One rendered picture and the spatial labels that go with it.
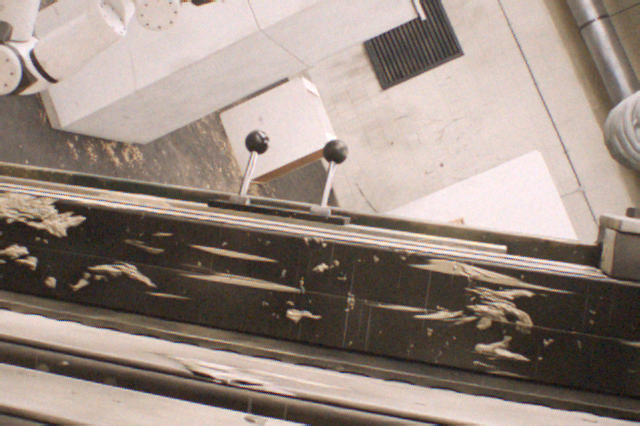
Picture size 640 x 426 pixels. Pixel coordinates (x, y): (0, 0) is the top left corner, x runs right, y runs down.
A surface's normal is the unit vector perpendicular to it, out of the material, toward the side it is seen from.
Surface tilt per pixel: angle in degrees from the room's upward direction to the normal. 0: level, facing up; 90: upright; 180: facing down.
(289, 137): 90
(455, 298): 90
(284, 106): 90
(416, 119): 90
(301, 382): 60
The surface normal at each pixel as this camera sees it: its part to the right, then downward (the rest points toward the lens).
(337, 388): 0.12, -0.99
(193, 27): -0.22, -0.01
